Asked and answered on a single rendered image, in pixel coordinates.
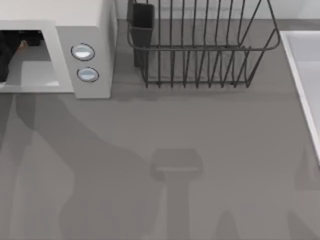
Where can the pale microwave oven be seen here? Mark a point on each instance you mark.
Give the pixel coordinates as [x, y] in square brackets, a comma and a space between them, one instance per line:
[85, 17]

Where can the round silver microwave knob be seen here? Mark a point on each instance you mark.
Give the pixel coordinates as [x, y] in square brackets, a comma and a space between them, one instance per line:
[87, 74]
[82, 52]

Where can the white sink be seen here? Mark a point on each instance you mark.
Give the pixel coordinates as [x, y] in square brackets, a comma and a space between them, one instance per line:
[306, 65]

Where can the dark cutlery holder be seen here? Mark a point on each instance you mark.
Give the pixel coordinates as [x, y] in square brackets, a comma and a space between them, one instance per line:
[141, 20]

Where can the small tan object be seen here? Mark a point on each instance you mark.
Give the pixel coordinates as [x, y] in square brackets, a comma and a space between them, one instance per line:
[23, 44]

